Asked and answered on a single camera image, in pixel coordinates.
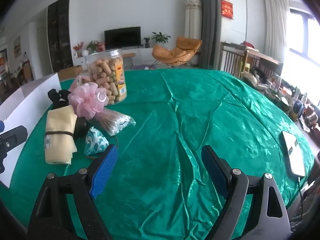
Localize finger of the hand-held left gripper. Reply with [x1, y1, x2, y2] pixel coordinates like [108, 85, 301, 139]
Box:
[0, 120, 28, 174]

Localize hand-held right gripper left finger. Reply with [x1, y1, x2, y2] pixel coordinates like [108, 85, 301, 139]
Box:
[27, 144, 118, 240]

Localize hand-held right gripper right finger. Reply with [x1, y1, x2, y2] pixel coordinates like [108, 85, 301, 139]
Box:
[201, 144, 292, 240]

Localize white cardboard box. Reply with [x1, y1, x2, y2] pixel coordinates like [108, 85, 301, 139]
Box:
[0, 73, 61, 189]

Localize pink mesh bath sponge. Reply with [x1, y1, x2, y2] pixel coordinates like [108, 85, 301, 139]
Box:
[68, 82, 109, 118]

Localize teal patterned fabric pouch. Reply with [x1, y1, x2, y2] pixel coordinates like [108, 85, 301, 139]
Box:
[84, 126, 110, 156]

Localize cream rolled cloth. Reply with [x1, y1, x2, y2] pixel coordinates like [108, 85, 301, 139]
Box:
[44, 105, 78, 165]

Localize bag of cotton swabs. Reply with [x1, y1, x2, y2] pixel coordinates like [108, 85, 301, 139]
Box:
[94, 109, 137, 136]

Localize green velvet tablecloth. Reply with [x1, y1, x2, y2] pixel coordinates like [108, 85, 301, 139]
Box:
[10, 69, 315, 240]

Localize silver smartphone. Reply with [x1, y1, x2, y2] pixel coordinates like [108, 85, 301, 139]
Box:
[279, 131, 307, 178]

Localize brown cardboard box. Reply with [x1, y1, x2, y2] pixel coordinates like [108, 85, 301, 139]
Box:
[58, 65, 83, 82]

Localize clear plastic snack jar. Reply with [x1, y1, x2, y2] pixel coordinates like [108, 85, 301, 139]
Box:
[86, 49, 127, 106]

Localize pile of household clutter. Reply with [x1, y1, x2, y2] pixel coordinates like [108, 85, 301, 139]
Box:
[240, 65, 320, 133]

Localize red flowers in vase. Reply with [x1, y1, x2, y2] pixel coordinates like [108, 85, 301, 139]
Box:
[73, 41, 84, 58]

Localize wooden crib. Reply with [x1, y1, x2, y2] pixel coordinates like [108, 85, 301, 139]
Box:
[220, 42, 284, 79]

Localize dark tall cabinet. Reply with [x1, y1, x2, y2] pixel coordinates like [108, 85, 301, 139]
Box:
[47, 0, 74, 73]

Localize wooden stool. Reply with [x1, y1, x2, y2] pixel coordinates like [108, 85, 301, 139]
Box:
[122, 52, 137, 67]

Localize flowering potted plant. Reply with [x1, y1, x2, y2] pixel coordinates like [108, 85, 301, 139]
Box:
[86, 40, 104, 54]

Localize white television cabinet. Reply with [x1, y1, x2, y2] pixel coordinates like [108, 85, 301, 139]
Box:
[72, 47, 160, 68]

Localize orange lounge chair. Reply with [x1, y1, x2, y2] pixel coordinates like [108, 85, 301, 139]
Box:
[152, 36, 202, 69]

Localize black television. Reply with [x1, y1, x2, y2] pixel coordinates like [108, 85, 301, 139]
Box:
[104, 26, 141, 50]

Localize grey curtain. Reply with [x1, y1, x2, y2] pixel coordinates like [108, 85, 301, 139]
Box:
[195, 0, 222, 70]

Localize large green potted plant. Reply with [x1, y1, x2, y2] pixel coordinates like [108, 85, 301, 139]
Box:
[151, 32, 172, 45]

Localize white standing air conditioner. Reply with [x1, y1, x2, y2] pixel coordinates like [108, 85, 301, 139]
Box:
[184, 0, 202, 40]

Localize white curtain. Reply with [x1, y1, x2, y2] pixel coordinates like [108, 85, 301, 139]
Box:
[264, 0, 290, 63]

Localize dark framed window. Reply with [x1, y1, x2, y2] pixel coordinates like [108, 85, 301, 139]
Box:
[289, 9, 320, 105]

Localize black strap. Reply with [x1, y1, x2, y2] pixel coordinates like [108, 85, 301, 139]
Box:
[47, 89, 73, 110]

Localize black cable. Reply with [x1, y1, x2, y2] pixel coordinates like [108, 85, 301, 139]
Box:
[297, 176, 305, 220]

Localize framed wall picture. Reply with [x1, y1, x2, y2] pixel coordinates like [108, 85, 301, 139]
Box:
[13, 36, 22, 59]

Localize red wall hanging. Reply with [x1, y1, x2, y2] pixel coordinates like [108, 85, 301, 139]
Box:
[221, 0, 235, 20]

